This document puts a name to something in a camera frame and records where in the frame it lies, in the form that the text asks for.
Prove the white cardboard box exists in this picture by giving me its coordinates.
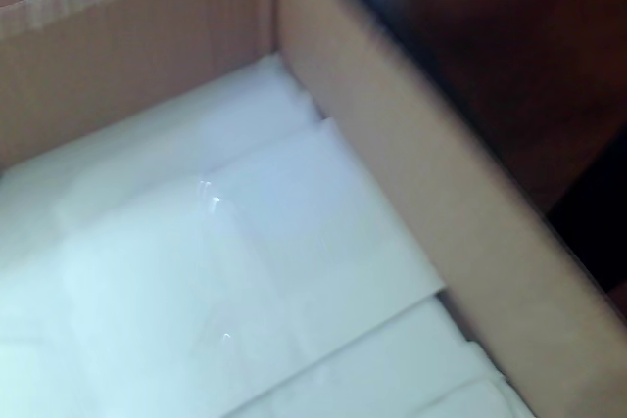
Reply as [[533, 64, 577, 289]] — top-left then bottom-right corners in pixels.
[[0, 0, 627, 418]]

